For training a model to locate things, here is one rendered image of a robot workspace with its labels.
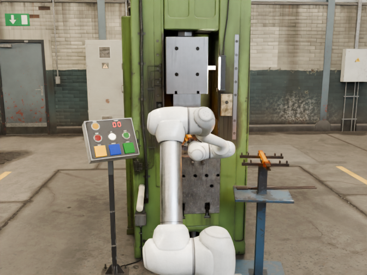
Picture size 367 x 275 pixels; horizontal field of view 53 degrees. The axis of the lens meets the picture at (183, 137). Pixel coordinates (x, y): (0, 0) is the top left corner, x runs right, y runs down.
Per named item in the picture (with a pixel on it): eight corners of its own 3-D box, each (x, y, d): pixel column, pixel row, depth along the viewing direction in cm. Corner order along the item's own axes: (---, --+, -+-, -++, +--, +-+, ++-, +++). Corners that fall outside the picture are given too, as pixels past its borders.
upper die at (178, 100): (200, 107, 266) (200, 94, 264) (173, 107, 265) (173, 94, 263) (194, 101, 307) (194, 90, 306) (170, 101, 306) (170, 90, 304)
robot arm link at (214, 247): (238, 286, 153) (240, 237, 149) (194, 287, 152) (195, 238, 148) (231, 265, 169) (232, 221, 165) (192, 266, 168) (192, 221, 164)
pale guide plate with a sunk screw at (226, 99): (232, 115, 282) (232, 94, 278) (220, 115, 281) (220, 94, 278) (231, 115, 284) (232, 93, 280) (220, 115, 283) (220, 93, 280)
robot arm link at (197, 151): (187, 157, 236) (207, 156, 237) (189, 164, 221) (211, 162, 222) (186, 141, 234) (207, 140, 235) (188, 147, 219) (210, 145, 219)
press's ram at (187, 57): (219, 94, 265) (220, 36, 258) (166, 94, 263) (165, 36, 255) (210, 90, 307) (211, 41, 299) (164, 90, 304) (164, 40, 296)
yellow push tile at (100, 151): (107, 155, 243) (105, 145, 245) (96, 156, 239) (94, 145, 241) (106, 156, 244) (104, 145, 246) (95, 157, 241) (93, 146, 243)
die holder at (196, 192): (219, 213, 277) (220, 155, 268) (169, 214, 274) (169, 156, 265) (208, 188, 332) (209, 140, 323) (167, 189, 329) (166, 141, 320)
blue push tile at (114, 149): (121, 154, 248) (119, 143, 249) (110, 155, 244) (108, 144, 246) (120, 154, 249) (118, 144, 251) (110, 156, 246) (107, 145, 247)
